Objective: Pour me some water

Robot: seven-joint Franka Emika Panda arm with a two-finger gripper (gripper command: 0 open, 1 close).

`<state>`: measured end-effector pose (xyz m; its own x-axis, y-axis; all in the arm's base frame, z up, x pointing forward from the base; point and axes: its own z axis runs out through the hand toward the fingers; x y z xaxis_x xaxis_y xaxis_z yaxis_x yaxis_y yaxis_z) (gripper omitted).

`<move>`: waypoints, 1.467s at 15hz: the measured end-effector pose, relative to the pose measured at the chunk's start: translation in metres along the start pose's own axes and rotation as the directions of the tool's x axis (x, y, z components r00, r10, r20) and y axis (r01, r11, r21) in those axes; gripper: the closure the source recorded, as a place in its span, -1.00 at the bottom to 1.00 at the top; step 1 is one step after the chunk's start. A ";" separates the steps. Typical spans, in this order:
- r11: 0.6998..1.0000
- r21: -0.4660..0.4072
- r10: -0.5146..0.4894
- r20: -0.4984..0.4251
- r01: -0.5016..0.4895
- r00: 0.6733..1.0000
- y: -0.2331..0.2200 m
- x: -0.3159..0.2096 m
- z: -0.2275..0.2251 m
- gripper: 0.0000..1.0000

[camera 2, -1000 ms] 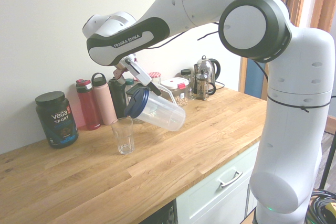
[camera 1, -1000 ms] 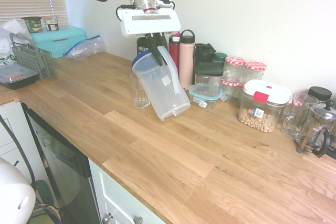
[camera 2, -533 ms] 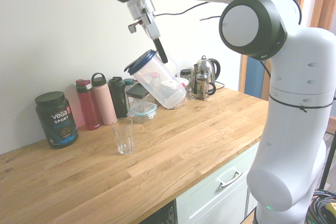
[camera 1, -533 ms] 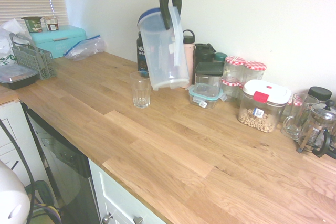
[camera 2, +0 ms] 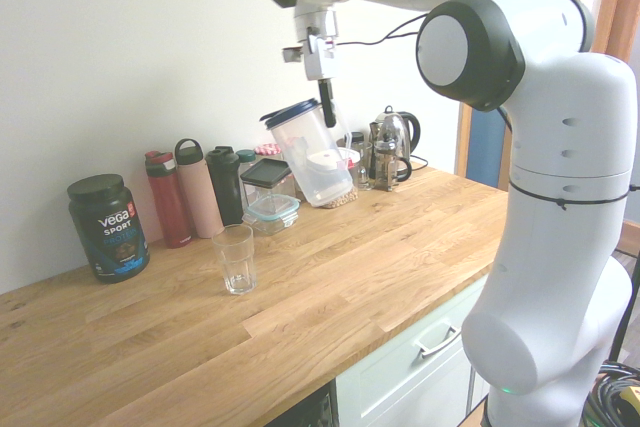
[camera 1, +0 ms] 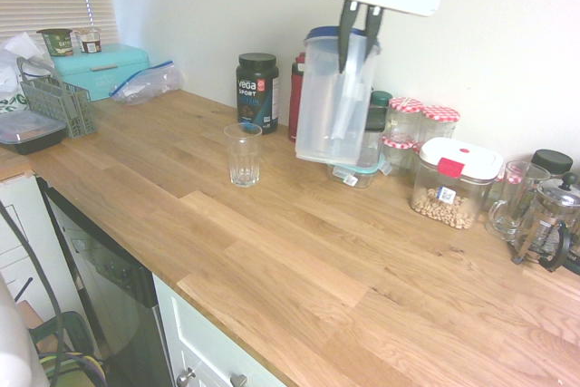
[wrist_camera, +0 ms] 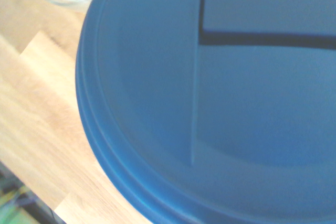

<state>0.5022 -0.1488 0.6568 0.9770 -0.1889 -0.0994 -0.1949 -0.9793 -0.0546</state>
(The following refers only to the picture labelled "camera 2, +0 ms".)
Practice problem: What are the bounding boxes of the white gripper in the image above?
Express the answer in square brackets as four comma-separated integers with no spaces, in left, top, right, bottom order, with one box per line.
[299,32,341,129]

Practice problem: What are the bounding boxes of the clear pitcher blue lid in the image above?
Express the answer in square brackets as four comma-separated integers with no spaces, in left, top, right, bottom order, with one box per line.
[259,97,356,209]

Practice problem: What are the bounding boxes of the pink water bottle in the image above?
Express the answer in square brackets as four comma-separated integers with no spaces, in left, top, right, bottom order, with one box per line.
[173,138,225,240]

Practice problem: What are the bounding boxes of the red water bottle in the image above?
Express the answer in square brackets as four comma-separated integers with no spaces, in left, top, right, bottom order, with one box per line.
[144,150,194,250]

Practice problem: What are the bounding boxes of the clear jar black lid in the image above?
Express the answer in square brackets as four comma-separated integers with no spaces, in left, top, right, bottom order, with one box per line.
[349,131,376,193]

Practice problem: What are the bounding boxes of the glass French press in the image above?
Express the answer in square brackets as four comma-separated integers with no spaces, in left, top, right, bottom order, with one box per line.
[368,120,414,194]

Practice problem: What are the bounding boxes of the clear container black square lid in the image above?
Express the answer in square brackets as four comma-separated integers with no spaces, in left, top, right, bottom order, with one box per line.
[239,157,297,209]

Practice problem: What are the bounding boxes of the chickpea jar white lid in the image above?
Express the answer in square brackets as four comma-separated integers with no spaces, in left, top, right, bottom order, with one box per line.
[304,147,362,210]

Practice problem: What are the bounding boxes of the clear bottle green lid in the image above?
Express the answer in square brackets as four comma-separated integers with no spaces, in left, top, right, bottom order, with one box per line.
[235,148,259,211]

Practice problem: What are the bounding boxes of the glass food container teal lid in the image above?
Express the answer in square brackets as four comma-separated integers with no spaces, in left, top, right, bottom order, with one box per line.
[241,194,303,238]

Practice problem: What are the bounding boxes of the black shaker bottle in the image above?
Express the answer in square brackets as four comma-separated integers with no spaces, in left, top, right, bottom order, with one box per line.
[205,145,246,228]

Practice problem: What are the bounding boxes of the blue door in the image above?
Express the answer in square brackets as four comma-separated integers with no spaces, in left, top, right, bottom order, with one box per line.
[469,105,514,194]

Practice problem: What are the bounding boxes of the clear drinking glass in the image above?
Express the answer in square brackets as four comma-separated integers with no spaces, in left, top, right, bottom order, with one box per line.
[211,224,259,297]

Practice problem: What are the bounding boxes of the black protein powder tub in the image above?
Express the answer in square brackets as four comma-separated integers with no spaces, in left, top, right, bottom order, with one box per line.
[66,174,151,285]

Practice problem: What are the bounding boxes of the pale green cabinet drawer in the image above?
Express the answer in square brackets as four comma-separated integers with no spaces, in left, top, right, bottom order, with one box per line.
[333,256,501,427]

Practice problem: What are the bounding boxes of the dark appliance under counter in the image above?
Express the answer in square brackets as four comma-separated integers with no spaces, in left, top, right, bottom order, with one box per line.
[269,379,341,427]

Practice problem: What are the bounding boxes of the yellow box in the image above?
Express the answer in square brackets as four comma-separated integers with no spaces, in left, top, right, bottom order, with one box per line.
[615,384,640,427]

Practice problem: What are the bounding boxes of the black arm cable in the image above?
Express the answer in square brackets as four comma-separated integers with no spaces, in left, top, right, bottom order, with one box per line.
[334,11,432,47]

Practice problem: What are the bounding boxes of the silver drawer handle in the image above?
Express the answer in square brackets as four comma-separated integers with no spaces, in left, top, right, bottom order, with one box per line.
[413,322,462,360]

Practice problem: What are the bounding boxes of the coiled black cables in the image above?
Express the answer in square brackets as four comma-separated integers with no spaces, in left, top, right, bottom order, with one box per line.
[583,360,640,427]

